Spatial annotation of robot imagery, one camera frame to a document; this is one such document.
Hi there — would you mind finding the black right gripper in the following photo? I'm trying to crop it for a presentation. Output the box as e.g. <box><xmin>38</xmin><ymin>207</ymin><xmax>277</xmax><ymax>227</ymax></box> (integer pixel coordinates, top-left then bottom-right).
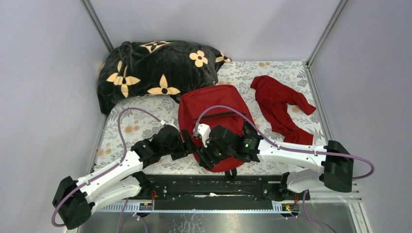
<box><xmin>195</xmin><ymin>138</ymin><xmax>235</xmax><ymax>171</ymax></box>

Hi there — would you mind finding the red student backpack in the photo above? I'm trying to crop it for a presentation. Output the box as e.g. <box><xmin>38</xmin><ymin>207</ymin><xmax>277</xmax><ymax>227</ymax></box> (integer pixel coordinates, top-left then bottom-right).
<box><xmin>178</xmin><ymin>84</ymin><xmax>258</xmax><ymax>178</ymax></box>

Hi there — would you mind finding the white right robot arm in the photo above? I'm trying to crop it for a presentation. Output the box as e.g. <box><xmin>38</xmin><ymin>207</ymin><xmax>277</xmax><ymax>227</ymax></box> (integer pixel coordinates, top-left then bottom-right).
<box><xmin>193</xmin><ymin>124</ymin><xmax>353</xmax><ymax>200</ymax></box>

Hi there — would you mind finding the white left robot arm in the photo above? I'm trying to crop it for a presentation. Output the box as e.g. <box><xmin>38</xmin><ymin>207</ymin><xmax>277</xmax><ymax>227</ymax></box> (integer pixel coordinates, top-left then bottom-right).
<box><xmin>51</xmin><ymin>124</ymin><xmax>194</xmax><ymax>230</ymax></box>

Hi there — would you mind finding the floral table mat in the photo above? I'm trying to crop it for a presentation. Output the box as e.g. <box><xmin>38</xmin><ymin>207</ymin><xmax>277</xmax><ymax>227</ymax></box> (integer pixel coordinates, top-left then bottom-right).
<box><xmin>93</xmin><ymin>61</ymin><xmax>330</xmax><ymax>175</ymax></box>

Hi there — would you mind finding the red cloth garment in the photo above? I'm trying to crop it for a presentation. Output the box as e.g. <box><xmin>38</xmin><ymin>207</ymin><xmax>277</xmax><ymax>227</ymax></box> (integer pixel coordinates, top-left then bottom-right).
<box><xmin>250</xmin><ymin>75</ymin><xmax>316</xmax><ymax>145</ymax></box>

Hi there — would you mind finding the black floral blanket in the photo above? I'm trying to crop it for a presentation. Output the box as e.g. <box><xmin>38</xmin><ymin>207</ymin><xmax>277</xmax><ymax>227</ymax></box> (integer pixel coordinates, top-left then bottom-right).
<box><xmin>97</xmin><ymin>40</ymin><xmax>231</xmax><ymax>115</ymax></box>

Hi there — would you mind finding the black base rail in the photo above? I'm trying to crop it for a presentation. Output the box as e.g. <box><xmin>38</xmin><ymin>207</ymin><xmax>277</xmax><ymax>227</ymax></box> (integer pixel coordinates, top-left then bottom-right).
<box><xmin>131</xmin><ymin>172</ymin><xmax>310</xmax><ymax>211</ymax></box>

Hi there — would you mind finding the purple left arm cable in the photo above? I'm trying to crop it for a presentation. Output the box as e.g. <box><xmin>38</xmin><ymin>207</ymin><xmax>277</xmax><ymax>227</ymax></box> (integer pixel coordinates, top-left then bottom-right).
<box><xmin>51</xmin><ymin>107</ymin><xmax>166</xmax><ymax>233</ymax></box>

